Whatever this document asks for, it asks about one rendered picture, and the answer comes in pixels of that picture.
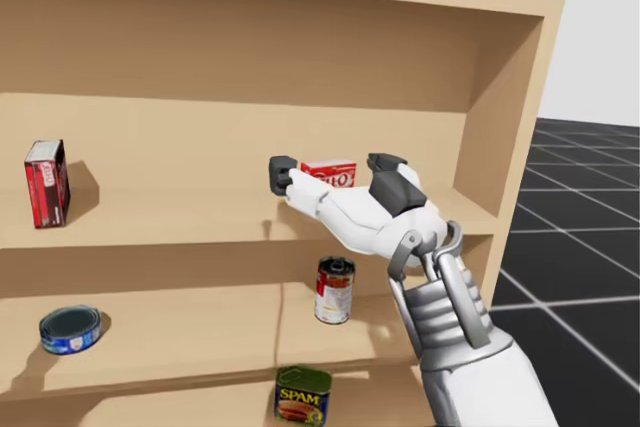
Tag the green and blue rectangular can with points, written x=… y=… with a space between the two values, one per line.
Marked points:
x=302 y=397

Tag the blue flat can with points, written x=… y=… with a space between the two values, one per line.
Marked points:
x=70 y=329

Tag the pale wooden shelf unit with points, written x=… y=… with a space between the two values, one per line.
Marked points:
x=200 y=72

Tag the red and white can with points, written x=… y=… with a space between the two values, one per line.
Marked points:
x=335 y=289

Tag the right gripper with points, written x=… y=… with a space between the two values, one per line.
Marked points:
x=380 y=219

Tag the red and white carton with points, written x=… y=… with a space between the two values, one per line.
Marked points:
x=330 y=174

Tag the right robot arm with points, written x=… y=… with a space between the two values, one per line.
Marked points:
x=465 y=347

